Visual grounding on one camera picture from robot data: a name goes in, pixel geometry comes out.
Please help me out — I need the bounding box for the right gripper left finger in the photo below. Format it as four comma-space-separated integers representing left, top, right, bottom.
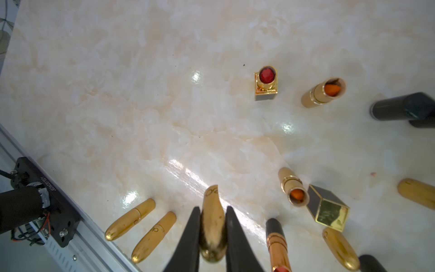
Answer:
164, 206, 201, 272

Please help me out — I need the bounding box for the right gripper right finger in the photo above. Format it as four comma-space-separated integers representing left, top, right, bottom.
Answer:
225, 206, 264, 272

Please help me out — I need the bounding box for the gold bullet lipstick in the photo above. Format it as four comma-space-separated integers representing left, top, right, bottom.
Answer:
301, 78, 347, 108
199, 185, 228, 263
105, 198, 156, 241
131, 211, 177, 264
278, 167, 310, 207

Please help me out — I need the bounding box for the black lipstick front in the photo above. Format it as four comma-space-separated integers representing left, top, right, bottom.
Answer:
266, 218, 292, 272

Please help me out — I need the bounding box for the square gold lipstick cap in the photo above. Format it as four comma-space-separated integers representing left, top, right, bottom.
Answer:
307, 184, 350, 232

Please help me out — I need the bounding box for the square gold lipstick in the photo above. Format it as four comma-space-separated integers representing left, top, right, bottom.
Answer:
254, 66, 278, 101

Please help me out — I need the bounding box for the gold bullet lipstick cap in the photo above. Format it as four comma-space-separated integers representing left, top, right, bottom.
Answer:
397, 178, 435, 210

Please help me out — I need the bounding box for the black lipstick tube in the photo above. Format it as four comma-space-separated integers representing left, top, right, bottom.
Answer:
369, 92, 435, 121

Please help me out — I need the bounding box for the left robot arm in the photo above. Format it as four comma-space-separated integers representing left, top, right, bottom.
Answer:
1, 187, 51, 234

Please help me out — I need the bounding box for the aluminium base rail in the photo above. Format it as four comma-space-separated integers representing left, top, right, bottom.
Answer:
1, 127, 139, 272

